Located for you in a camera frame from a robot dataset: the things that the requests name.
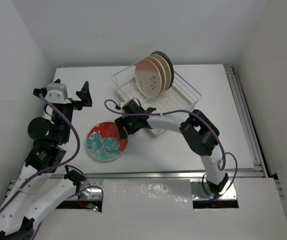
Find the red blue floral plate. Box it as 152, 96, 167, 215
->
85, 121, 128, 162

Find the pink cream branch plate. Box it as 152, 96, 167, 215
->
134, 58, 162, 99

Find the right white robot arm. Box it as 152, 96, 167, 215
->
114, 100, 228, 196

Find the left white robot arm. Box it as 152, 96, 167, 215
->
0, 79, 93, 240

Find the cream drip tray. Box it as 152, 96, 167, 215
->
115, 82, 195, 137

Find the tan plate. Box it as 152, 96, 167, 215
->
150, 54, 171, 92

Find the white front cover panel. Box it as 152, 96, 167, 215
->
36, 178, 287, 240

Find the black patterned plate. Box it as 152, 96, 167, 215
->
150, 51, 175, 90

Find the small green circuit board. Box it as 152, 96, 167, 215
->
77, 198, 100, 212

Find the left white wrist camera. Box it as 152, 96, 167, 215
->
45, 82, 71, 104

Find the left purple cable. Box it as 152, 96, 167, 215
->
0, 94, 104, 236

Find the white wire dish rack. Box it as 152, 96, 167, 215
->
111, 64, 202, 112

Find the aluminium mounting rail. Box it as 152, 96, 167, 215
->
5, 167, 267, 203

